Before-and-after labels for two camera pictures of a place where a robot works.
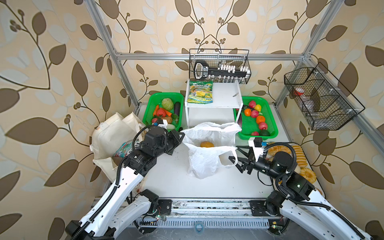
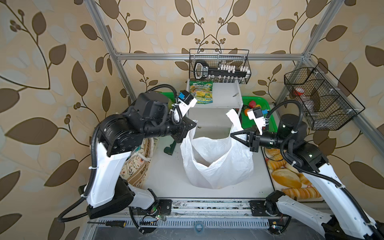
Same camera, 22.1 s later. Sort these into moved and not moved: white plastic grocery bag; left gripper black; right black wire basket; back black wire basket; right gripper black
Moved: white plastic grocery bag; right gripper black; left gripper black
Not moved: right black wire basket; back black wire basket
